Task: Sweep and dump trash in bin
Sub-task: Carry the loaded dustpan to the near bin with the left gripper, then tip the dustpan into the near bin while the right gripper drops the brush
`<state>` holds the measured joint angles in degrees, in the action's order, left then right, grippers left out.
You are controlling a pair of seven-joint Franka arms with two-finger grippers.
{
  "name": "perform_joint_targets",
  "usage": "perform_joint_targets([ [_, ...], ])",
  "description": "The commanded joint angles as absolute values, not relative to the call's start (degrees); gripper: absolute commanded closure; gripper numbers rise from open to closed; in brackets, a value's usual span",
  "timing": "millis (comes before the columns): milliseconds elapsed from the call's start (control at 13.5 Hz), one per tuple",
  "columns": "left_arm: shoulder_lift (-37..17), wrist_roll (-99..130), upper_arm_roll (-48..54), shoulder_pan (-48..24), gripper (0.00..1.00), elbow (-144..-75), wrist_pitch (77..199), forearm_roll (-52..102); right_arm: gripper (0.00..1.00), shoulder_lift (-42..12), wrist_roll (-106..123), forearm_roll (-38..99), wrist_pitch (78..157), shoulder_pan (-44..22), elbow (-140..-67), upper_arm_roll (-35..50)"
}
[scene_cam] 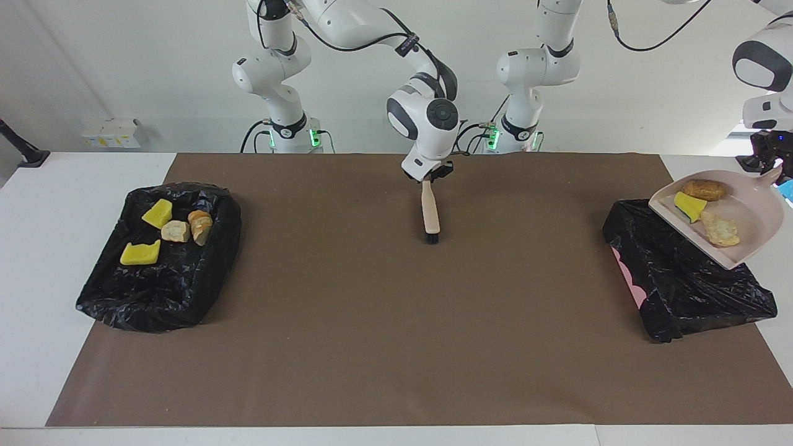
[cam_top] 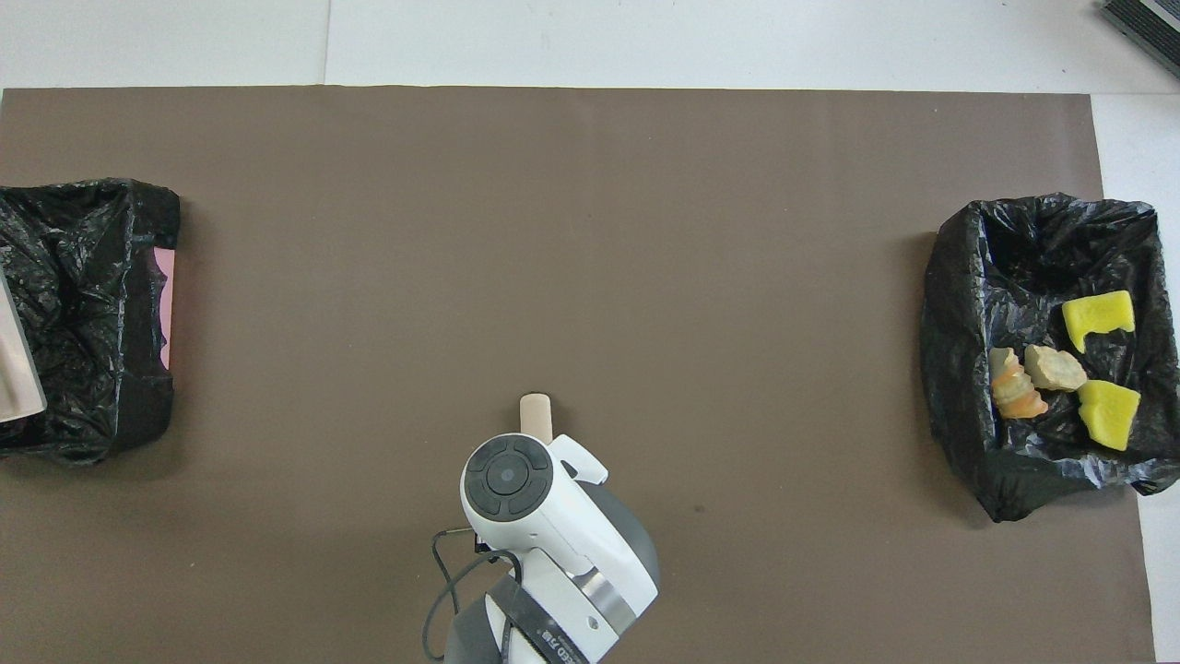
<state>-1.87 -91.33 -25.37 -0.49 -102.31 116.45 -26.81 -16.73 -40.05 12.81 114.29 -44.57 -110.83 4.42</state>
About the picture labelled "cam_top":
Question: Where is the beige hand brush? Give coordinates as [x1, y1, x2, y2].
[519, 393, 554, 445]

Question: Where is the toy croissant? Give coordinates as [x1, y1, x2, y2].
[990, 347, 1050, 421]

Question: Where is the pale beige foam scrap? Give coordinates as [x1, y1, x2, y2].
[1023, 344, 1090, 393]

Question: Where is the yellow notched sponge piece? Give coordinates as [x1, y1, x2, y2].
[1061, 290, 1137, 354]

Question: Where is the green and yellow sponge piece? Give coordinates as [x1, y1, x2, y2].
[1077, 379, 1142, 452]

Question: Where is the beige plastic dustpan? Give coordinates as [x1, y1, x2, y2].
[0, 270, 48, 424]

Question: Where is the black bag lined pink bin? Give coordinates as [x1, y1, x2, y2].
[0, 178, 182, 464]

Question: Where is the brown paper table mat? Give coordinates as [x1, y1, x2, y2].
[0, 86, 1156, 664]

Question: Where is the dark ribbed device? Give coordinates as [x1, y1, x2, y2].
[1102, 0, 1180, 79]

